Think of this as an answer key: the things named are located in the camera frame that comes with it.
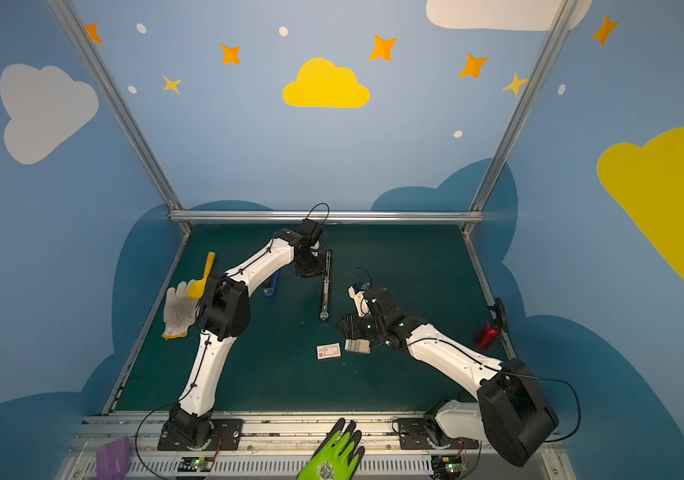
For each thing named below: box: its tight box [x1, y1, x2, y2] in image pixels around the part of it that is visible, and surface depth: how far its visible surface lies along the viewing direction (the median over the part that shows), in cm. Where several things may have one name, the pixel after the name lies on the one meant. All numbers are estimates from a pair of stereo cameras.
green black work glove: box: [297, 418, 365, 480], surface depth 72 cm
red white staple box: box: [316, 342, 341, 360], surface depth 90 cm
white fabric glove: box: [162, 280, 200, 340], surface depth 98 cm
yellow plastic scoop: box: [188, 251, 216, 299], surface depth 106 cm
